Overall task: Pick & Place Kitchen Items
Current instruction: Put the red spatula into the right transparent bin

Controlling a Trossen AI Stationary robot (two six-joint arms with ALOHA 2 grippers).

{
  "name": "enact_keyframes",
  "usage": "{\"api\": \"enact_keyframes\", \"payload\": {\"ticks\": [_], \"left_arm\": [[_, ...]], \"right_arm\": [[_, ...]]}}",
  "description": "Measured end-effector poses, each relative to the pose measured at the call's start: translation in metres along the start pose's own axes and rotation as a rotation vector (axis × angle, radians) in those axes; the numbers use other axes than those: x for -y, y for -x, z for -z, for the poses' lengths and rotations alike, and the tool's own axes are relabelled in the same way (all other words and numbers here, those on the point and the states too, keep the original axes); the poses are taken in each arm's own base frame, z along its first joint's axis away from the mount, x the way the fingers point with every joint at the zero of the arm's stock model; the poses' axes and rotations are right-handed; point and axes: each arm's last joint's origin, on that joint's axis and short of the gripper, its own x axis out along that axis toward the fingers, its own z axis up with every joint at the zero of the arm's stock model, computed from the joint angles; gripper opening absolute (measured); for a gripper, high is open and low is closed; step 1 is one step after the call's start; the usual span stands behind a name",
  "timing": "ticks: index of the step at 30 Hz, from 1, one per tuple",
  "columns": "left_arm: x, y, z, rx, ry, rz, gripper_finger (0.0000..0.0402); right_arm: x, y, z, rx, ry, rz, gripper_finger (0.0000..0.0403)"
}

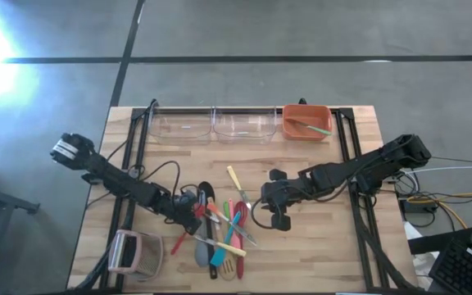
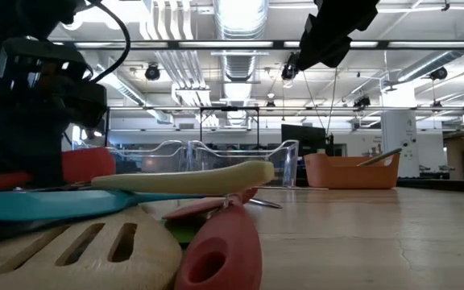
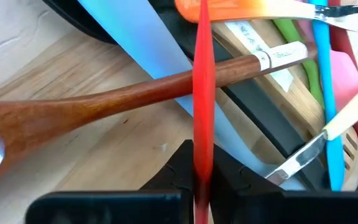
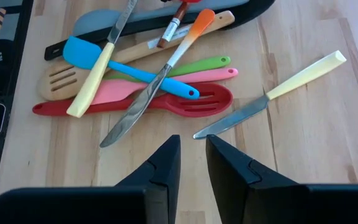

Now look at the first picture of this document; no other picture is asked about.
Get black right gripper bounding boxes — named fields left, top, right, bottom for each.
left=260, top=168, right=303, bottom=232

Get orange-handled table knife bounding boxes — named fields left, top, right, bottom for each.
left=206, top=199, right=258, bottom=247

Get red silicone spatula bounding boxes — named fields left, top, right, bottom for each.
left=170, top=203, right=207, bottom=256

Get yellow-handled table knife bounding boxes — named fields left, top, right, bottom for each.
left=193, top=234, right=247, bottom=258
left=225, top=165, right=253, bottom=210

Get teal silicone spatula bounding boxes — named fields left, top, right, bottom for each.
left=210, top=211, right=242, bottom=268

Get pink silicone spatula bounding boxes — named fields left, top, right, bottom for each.
left=227, top=198, right=242, bottom=252

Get green-handled table cutlery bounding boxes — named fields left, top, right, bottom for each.
left=294, top=120, right=334, bottom=136

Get pink mesh utensil holder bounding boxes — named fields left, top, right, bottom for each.
left=107, top=229, right=166, bottom=276

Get clear plastic bin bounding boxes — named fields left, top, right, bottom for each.
left=148, top=107, right=214, bottom=145
left=212, top=107, right=278, bottom=145

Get orange plastic bin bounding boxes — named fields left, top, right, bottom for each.
left=281, top=103, right=334, bottom=143

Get white crumpled paper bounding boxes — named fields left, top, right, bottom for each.
left=402, top=220, right=440, bottom=288

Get black power strip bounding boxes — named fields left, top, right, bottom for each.
left=399, top=197, right=438, bottom=215

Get black laptop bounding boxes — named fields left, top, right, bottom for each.
left=428, top=179, right=472, bottom=295

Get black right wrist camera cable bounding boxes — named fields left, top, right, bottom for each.
left=251, top=196, right=282, bottom=230

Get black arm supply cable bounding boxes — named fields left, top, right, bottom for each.
left=105, top=99, right=158, bottom=163

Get black aluminium table frame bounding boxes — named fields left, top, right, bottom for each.
left=96, top=106, right=420, bottom=293

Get white cable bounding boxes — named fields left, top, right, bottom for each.
left=399, top=165, right=472, bottom=181

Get thin black cable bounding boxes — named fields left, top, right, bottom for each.
left=430, top=155, right=472, bottom=166

